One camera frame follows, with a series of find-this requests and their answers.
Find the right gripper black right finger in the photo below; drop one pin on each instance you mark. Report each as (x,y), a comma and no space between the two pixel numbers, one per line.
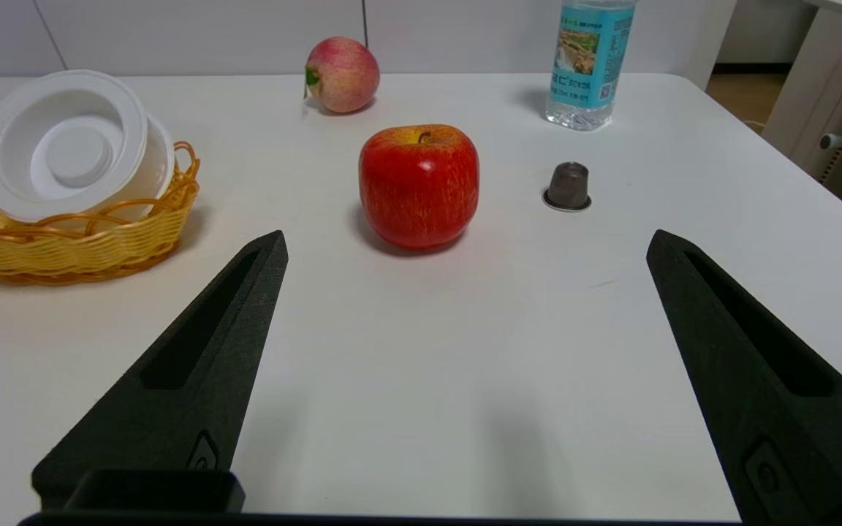
(786,409)

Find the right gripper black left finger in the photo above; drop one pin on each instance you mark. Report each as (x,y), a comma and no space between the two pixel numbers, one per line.
(172,416)

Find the clear water bottle blue label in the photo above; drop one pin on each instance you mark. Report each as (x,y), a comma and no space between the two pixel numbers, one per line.
(588,66)

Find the big red apple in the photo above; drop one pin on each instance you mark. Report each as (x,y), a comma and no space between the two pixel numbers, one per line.
(418,186)

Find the yellow wicker basket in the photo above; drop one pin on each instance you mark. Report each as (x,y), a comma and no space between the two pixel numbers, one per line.
(63,250)

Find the pink green peach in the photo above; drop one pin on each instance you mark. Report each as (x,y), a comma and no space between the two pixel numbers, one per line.
(344,74)

